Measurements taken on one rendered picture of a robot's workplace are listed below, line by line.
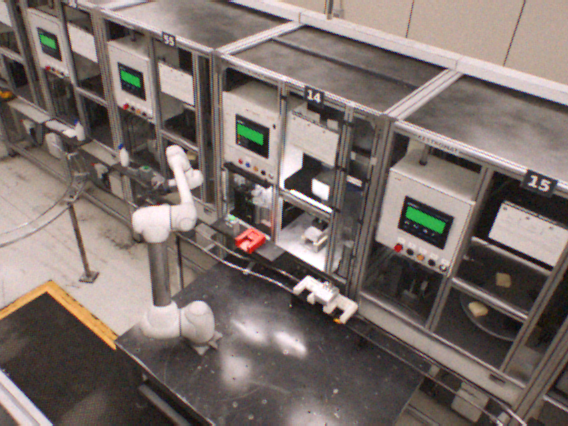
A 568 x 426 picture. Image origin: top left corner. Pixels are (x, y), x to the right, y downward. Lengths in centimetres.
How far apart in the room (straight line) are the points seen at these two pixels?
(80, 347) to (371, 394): 214
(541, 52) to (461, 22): 88
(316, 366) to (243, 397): 45
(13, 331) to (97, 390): 87
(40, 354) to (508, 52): 513
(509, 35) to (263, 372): 432
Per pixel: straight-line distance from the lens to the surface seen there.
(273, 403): 283
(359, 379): 297
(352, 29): 332
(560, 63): 588
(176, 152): 311
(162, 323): 288
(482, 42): 603
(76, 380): 389
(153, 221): 265
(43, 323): 428
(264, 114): 284
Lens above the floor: 311
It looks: 38 degrees down
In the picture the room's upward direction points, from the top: 4 degrees clockwise
